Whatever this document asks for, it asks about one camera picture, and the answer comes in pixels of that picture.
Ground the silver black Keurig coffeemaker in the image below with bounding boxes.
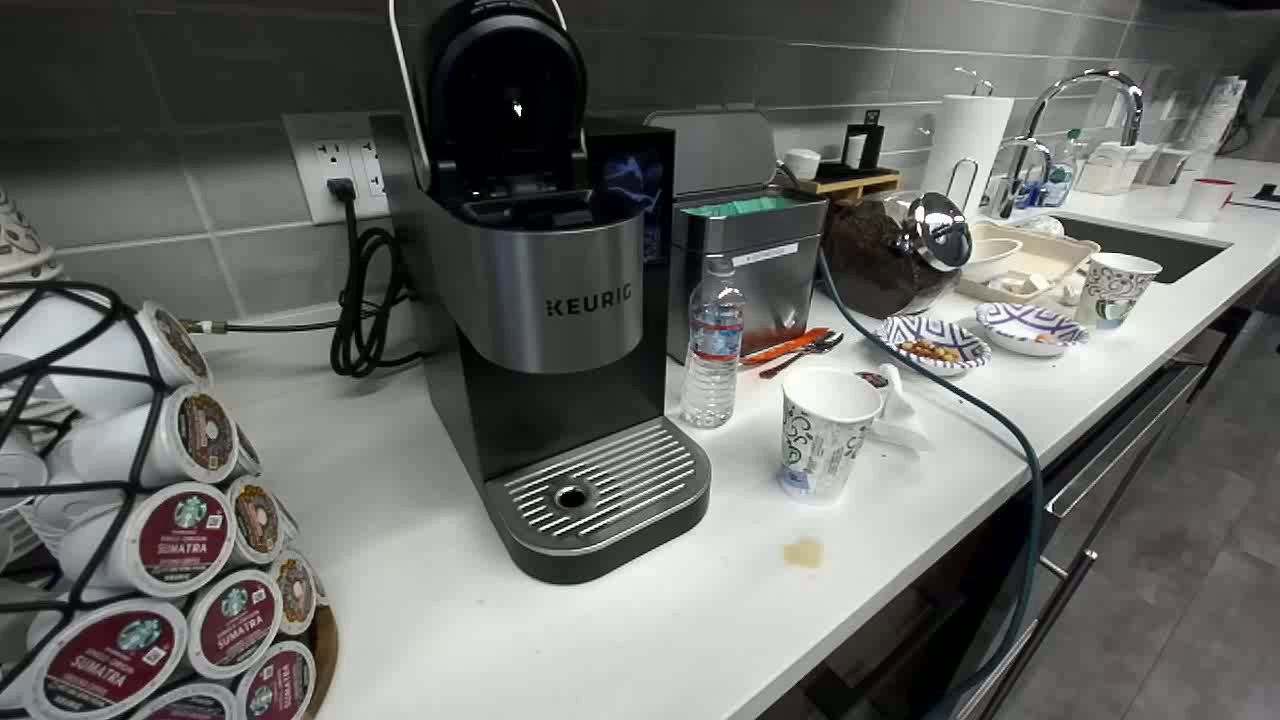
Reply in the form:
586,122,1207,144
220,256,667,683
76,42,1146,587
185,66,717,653
383,0,717,587

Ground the black coffeemaker lid with handle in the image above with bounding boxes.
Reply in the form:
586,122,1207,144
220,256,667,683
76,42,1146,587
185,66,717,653
383,0,592,203

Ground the clear plastic water bottle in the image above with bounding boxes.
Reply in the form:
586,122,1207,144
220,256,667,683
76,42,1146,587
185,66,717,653
677,247,746,430

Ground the patterned paper cup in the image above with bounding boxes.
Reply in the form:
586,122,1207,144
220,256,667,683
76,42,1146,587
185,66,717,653
774,363,886,502
1073,247,1162,337

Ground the grey metal container lid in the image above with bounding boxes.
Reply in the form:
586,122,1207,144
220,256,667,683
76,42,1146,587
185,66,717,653
645,109,780,203

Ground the dark brown basket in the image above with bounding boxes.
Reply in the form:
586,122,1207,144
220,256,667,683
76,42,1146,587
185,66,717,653
819,195,950,325

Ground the small white creamer cup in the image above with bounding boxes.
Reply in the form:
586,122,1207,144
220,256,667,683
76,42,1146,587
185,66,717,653
854,359,918,424

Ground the wooden stand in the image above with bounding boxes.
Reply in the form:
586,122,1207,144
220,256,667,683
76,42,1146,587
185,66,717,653
795,164,902,203

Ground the blue patterned plate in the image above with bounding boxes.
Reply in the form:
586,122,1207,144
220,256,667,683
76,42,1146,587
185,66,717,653
878,317,992,384
970,299,1089,363

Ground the dark glass bottle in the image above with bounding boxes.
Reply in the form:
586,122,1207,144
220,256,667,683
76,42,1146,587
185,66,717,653
838,109,886,176

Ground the shiny metal kettle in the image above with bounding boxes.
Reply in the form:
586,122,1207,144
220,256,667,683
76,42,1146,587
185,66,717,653
898,189,981,280

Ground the white paper towel roll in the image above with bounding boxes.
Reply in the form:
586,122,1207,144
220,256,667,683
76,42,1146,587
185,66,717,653
918,86,1021,213

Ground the white serving tray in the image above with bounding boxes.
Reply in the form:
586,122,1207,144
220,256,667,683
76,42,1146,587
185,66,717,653
957,215,1101,309

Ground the coffee pod with brown lid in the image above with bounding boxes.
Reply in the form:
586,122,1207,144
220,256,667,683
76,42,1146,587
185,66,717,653
114,384,242,491
269,549,325,640
223,470,293,572
127,299,217,392

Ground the blue dish soap bottle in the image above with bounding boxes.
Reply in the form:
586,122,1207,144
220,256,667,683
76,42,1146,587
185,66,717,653
1010,122,1089,215

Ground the red Starbucks coffee pod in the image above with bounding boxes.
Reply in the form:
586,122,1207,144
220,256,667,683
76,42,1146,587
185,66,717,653
122,675,242,720
185,566,288,683
76,480,238,602
20,595,193,720
235,640,319,720

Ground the white plastic container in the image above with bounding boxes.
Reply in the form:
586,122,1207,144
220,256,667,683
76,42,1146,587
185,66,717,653
1074,137,1160,203

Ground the chrome sink faucet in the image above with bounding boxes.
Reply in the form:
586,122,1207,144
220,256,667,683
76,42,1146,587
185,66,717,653
1010,66,1151,215

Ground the kitchen sink basin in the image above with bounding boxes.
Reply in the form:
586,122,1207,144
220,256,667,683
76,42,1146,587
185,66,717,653
1060,213,1231,286

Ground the white cup with red band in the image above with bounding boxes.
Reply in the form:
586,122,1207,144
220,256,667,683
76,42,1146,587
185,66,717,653
1184,176,1238,223

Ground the stack of white cups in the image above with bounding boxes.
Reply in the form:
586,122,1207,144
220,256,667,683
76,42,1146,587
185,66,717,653
1180,71,1252,159

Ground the orange handled utensil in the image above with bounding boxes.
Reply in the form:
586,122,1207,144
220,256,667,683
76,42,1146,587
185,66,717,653
741,325,847,384

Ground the black coiled power cable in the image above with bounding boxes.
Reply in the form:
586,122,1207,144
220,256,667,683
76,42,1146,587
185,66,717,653
325,176,430,379

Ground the white wall power outlet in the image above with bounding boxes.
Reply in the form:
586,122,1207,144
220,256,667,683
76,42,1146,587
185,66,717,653
285,111,396,223

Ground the dark teal hose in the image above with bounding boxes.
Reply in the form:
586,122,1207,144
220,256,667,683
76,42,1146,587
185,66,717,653
812,251,1046,720

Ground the metal drawer handle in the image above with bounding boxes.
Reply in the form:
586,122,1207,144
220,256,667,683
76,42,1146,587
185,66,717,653
1041,359,1207,529

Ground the black wire pod rack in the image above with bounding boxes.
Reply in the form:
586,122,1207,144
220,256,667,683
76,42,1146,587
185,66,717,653
0,277,342,720

